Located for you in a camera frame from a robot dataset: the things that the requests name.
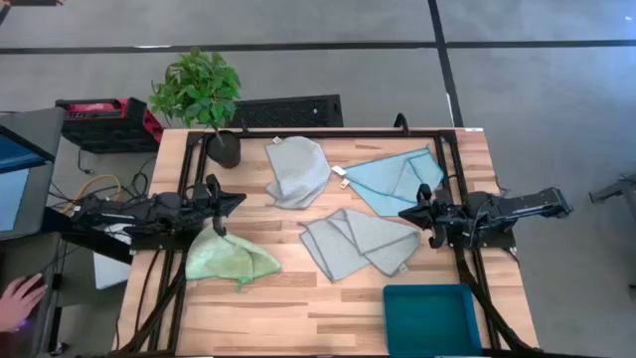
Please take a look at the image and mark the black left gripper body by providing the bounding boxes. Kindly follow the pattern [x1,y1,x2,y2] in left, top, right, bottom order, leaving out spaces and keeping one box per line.
[192,173,229,238]

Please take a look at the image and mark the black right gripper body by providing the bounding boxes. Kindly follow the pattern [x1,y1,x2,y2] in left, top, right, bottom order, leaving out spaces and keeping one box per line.
[419,182,463,250]

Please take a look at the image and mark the blue microfiber towel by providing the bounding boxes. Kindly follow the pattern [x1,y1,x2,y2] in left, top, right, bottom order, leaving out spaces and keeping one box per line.
[331,145,445,218]

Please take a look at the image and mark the green microfiber towel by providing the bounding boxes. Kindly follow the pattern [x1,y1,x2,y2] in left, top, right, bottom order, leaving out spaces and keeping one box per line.
[185,224,283,292]

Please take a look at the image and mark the grey microfiber towel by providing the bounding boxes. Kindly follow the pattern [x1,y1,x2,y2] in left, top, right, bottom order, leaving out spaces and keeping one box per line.
[297,207,422,283]
[264,135,333,211]

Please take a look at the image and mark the teal plastic bin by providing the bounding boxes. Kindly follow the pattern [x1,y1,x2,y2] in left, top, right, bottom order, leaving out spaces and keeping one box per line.
[382,283,483,358]

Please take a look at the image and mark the green potted plant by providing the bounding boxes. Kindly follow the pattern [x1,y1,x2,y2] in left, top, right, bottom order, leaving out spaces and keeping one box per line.
[147,46,243,169]

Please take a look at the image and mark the white box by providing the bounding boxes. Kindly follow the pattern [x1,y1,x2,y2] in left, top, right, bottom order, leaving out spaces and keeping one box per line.
[92,221,133,290]

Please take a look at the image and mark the red and black toolbox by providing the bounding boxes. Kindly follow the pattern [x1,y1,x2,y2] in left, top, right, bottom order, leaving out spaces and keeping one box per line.
[54,96,165,154]

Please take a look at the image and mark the grey metal stand leg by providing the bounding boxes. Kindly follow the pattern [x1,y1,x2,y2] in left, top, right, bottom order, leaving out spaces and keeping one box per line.
[588,173,636,210]

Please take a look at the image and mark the desk computer monitor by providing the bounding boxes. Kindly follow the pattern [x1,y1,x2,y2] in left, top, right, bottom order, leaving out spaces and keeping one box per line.
[0,106,66,240]

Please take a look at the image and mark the person's hand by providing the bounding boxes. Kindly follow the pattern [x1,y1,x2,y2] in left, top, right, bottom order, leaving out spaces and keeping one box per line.
[0,271,50,333]

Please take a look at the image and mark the dark side desk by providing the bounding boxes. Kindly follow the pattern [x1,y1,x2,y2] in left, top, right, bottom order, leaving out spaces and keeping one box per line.
[0,231,64,358]

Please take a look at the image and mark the black floor cables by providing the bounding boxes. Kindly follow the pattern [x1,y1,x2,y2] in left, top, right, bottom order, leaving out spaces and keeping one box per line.
[47,148,158,225]

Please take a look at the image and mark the black cable bundle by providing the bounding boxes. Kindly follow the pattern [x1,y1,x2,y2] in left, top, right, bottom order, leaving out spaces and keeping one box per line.
[454,248,538,355]
[118,248,188,355]

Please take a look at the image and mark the yellow cable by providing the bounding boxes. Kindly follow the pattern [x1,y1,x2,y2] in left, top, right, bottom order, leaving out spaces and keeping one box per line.
[62,173,123,215]

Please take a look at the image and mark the black aluminium table frame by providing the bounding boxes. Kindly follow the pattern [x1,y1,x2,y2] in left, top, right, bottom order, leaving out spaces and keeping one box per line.
[116,127,543,357]

